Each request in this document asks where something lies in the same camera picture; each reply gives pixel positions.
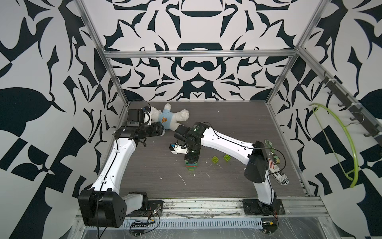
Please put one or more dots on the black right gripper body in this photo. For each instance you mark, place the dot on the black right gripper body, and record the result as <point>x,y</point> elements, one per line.
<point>192,152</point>

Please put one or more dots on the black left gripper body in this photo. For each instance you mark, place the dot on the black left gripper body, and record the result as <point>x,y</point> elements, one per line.
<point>152,131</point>

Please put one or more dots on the lime square lego brick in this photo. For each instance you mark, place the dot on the lime square lego brick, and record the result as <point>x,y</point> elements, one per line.
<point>227,158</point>
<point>215,160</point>

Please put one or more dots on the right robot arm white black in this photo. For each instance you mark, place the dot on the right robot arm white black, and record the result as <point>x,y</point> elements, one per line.
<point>250,154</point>

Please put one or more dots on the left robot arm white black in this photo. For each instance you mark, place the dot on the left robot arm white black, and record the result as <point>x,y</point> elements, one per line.
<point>102,205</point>

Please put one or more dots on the white teddy bear blue shirt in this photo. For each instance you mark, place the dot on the white teddy bear blue shirt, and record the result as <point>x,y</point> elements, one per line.
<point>167,118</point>

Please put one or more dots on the black connector box left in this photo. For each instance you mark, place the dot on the black connector box left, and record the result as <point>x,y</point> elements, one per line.
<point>139,225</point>

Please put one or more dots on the black connector box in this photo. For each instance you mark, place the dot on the black connector box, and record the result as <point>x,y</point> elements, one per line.
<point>269,227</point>
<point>139,225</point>

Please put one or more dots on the black connector box right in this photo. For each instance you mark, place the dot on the black connector box right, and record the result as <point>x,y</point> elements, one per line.
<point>269,227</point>

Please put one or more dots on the green plastic hanger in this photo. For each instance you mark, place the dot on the green plastic hanger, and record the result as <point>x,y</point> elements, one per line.
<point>343,150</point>

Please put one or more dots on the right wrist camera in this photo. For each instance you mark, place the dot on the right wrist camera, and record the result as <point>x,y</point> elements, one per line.
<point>177,148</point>

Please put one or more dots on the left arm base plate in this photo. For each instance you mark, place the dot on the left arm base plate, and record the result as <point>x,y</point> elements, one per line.
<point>148,208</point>

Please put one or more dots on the green keychain with charm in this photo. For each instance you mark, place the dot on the green keychain with charm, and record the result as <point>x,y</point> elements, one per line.
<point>272,152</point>

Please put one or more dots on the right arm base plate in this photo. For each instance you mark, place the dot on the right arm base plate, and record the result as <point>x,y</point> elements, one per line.
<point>255,207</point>

